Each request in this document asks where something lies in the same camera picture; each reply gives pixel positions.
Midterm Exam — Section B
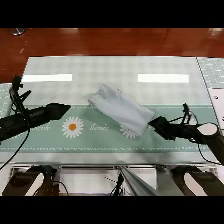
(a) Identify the light blue shirt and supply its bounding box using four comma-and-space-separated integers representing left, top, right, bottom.
87, 82, 156, 137

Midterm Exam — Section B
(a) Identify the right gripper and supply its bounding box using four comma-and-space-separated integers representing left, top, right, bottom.
148, 115, 178, 141

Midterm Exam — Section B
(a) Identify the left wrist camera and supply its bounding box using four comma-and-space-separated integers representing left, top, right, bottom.
9, 75, 33, 115

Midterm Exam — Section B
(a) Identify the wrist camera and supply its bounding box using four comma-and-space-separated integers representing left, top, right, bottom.
180, 102, 195, 126
9, 75, 33, 115

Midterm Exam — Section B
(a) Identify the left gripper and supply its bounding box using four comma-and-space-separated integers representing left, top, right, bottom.
44, 102, 67, 121

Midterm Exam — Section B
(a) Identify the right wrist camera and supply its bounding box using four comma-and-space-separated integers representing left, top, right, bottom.
180, 102, 195, 126

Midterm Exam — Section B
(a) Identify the silver frame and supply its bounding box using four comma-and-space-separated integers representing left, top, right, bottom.
0, 162, 224, 197

